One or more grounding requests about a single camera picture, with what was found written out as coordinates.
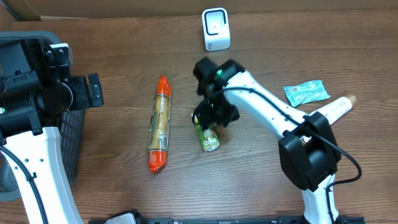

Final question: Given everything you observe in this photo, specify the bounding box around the green snack packet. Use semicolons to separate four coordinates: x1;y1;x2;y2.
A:
192;115;220;152

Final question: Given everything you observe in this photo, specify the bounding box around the orange biscuit roll pack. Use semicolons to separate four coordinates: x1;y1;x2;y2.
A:
147;76;172;173

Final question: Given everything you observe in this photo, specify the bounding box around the teal wet wipes pack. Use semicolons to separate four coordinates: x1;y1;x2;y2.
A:
283;80;330;108

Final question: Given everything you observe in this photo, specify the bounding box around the white tube gold cap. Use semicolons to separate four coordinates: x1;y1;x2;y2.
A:
309;94;358;125

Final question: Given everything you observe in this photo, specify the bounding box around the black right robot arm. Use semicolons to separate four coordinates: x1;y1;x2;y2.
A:
193;57;356;223

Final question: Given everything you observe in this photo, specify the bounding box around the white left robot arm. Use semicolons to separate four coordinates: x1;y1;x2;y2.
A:
1;37;104;223

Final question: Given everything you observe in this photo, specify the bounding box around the white barcode scanner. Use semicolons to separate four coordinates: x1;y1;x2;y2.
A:
201;7;231;52

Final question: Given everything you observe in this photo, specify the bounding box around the grey plastic basket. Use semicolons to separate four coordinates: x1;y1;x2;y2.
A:
1;30;87;184

